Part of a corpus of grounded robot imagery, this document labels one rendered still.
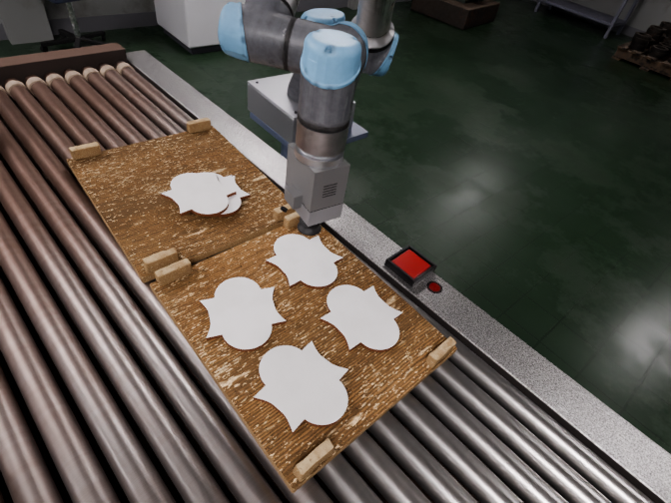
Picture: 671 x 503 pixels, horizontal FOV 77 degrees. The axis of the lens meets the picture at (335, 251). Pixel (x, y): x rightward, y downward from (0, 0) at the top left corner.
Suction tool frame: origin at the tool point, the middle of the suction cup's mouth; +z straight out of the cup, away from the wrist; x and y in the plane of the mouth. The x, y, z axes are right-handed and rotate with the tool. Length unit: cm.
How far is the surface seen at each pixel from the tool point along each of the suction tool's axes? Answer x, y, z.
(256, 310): -13.3, 7.1, 8.1
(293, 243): -0.1, -4.7, 8.1
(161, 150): -13.5, -45.9, 8.9
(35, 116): -36, -74, 11
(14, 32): -42, -374, 94
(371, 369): -1.7, 24.8, 8.9
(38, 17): -23, -377, 85
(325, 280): 0.6, 6.4, 8.1
